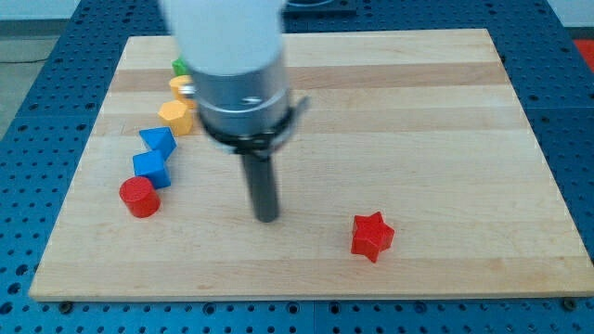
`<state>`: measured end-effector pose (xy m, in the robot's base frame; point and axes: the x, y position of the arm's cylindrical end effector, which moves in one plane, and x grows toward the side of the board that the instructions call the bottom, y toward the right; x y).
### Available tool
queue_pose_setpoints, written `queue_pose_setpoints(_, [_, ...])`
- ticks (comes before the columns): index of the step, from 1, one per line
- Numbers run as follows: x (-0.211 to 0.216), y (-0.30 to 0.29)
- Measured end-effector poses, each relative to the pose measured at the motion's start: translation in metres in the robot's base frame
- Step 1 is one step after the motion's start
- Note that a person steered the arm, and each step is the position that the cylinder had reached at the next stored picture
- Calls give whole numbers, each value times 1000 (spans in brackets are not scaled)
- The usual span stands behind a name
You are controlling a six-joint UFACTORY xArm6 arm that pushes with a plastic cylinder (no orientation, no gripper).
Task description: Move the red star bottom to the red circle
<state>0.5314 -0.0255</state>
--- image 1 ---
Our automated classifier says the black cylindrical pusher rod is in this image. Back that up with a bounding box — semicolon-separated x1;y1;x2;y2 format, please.
241;155;279;223

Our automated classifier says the wooden board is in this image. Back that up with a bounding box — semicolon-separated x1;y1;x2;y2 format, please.
29;30;593;302

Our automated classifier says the blue cube block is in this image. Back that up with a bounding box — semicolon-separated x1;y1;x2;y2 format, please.
132;150;171;189

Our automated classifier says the red star block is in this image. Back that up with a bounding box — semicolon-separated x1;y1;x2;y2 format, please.
351;212;395;263

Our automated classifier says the yellow hexagon block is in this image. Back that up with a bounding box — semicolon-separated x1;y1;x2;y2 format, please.
158;100;193;136

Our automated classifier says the green block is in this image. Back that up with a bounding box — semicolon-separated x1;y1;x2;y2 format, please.
172;57;190;76

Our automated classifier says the red cylinder block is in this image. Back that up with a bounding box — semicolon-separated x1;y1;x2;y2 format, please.
119;176;161;218

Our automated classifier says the yellow cylinder block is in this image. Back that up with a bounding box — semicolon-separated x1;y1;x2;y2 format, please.
169;75;197;109

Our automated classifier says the blue triangular block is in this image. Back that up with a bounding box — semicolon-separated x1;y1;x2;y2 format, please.
139;126;177;161

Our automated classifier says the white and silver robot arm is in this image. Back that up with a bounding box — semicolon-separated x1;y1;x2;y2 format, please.
159;0;289;135

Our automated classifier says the black clamp with cable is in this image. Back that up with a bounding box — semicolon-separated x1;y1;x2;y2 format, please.
198;96;311;159

